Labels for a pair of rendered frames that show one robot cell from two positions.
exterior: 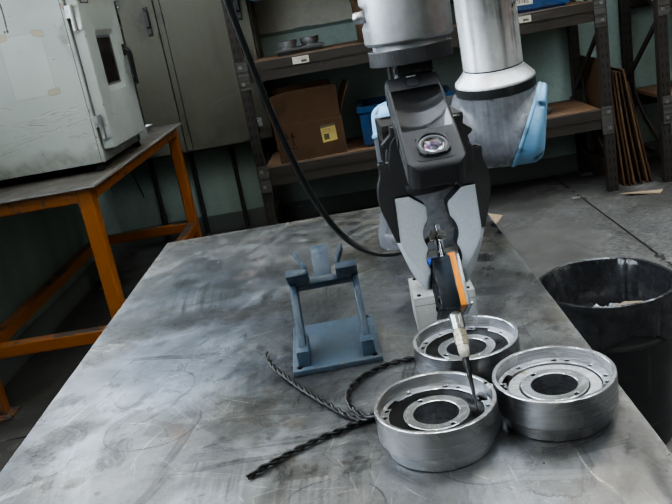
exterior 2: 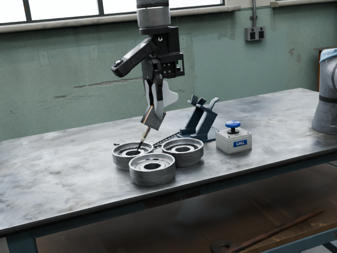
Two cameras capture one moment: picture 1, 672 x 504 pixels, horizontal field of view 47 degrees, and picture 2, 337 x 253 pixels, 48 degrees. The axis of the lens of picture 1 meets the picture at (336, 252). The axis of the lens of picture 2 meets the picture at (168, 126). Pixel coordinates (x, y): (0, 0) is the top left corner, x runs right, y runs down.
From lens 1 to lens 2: 0.99 m
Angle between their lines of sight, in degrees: 65
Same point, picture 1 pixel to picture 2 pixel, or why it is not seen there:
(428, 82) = (146, 42)
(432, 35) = (142, 26)
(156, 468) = (121, 134)
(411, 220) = (147, 89)
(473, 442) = (117, 161)
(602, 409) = (136, 176)
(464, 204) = (153, 90)
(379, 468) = not seen: hidden behind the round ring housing
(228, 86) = not seen: outside the picture
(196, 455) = (127, 136)
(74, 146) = not seen: outside the picture
